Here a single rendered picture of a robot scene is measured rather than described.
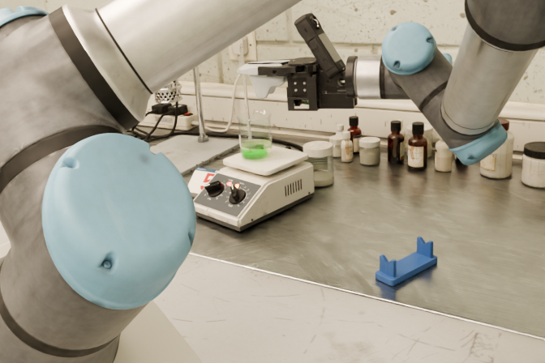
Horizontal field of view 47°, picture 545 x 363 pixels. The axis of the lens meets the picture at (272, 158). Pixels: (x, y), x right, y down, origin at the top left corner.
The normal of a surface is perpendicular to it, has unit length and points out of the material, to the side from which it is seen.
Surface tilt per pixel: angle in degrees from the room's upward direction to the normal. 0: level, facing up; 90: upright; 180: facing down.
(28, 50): 49
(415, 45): 61
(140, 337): 44
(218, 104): 90
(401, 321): 0
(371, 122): 90
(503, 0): 124
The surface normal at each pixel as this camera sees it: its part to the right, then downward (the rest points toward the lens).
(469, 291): -0.07, -0.95
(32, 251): -0.65, 0.13
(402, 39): -0.30, -0.18
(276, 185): 0.72, 0.18
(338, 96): -0.30, 0.31
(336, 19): -0.52, 0.30
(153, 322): 0.55, -0.60
